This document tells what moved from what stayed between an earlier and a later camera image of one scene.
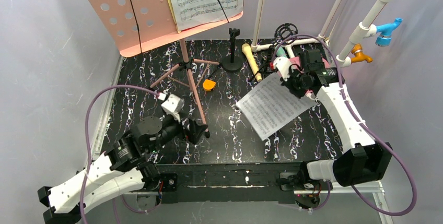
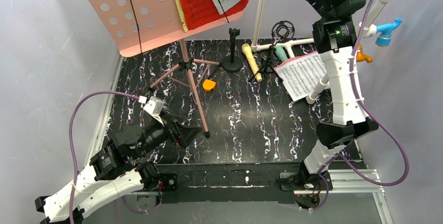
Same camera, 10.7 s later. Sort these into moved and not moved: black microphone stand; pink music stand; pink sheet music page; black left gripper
Moved: pink sheet music page
Not moved: black left gripper; pink music stand; black microphone stand
